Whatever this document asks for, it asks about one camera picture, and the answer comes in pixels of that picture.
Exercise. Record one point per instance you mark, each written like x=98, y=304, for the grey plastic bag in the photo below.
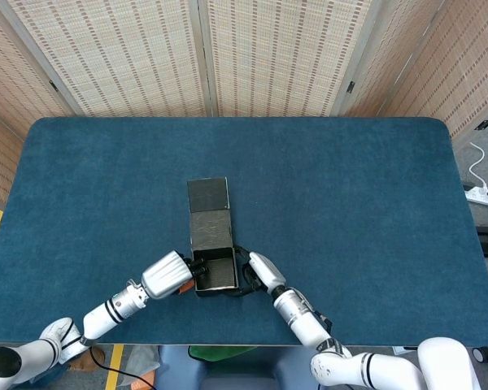
x=142, y=361

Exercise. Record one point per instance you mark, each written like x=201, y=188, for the white power strip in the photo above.
x=482, y=197

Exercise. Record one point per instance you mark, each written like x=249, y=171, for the brown round object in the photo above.
x=87, y=361

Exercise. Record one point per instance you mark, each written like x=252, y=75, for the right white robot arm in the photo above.
x=305, y=321

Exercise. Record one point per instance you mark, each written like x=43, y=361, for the blue felt table cover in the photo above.
x=349, y=183

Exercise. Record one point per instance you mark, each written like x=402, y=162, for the black screen hinge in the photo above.
x=350, y=86
x=53, y=85
x=484, y=124

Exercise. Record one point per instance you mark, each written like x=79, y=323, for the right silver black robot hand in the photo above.
x=268, y=274

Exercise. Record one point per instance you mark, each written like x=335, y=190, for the woven folding screen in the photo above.
x=126, y=53

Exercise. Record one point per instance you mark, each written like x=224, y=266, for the green sheet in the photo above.
x=223, y=351

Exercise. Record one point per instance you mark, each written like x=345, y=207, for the orange packet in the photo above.
x=142, y=384

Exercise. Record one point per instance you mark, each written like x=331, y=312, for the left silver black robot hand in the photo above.
x=164, y=276

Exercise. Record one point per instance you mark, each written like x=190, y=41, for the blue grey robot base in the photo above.
x=236, y=373

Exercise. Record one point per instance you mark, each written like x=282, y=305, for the black caster wheel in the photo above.
x=482, y=354

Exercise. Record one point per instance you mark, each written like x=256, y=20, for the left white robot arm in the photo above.
x=101, y=317

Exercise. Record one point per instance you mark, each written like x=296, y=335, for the black cardboard box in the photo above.
x=211, y=231

